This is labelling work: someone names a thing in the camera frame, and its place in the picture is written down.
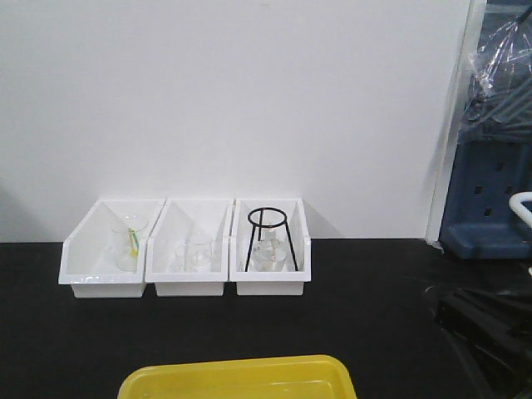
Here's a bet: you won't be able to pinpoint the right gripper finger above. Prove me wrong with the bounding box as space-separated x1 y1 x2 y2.
435 288 531 366

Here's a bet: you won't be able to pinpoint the yellow plastic tray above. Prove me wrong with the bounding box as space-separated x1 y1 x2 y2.
117 355 357 398

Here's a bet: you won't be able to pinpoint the blue pegboard drying rack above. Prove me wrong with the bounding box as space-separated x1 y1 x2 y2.
439 141 531 259

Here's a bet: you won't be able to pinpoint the white lab faucet green knob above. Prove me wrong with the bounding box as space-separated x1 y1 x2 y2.
509 191 532 229

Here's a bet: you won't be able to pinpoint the clear plastic wrapped rods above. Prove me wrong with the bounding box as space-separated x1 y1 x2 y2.
458 1 531 144

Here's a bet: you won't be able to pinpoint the clear glass flask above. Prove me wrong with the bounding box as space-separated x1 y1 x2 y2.
250 230 288 272

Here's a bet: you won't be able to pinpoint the right white storage bin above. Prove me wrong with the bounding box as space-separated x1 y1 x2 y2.
229 198 312 295

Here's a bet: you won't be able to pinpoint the white storage bin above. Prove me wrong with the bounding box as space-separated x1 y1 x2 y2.
58 199 166 298
145 199 234 297
229 198 312 295

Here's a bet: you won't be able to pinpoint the clear glass beaker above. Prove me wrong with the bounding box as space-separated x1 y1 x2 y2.
174 234 213 273

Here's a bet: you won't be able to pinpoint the middle white storage bin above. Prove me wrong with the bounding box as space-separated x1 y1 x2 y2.
145 199 234 297

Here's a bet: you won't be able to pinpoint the glass with green stirrer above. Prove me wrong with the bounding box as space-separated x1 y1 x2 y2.
111 214 148 273

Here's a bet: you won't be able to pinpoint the left white storage bin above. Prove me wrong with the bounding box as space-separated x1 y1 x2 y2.
58 199 166 298

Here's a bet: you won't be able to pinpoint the black wire tripod stand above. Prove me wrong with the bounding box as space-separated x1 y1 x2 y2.
244 206 299 272

